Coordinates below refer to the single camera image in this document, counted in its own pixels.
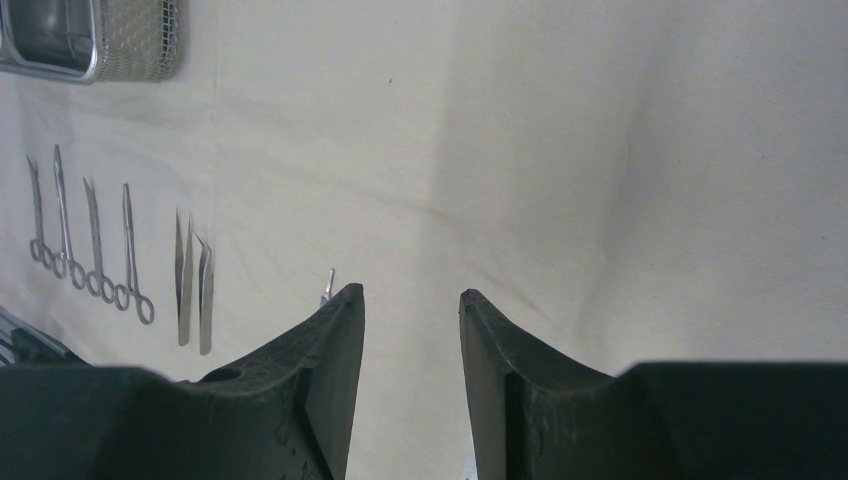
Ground beige cloth wrap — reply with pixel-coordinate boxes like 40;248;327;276
1;1;847;479

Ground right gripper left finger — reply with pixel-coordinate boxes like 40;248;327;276
1;283;365;479

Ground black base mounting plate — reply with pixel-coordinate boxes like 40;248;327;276
1;307;86;367

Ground wire mesh steel basket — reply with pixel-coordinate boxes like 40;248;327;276
1;0;181;85

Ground steel tweezers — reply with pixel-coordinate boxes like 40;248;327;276
194;233;214;356
175;211;193;347

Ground long steel forceps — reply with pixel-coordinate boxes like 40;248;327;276
53;144;86;290

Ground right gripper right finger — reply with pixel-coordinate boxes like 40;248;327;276
459;289;847;479

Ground steel scalpel handle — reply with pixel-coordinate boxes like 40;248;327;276
319;268;335;306

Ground right steel tray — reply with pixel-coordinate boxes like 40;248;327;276
2;0;94;75

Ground short steel scissors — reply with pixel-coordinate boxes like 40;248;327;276
83;178;114;304

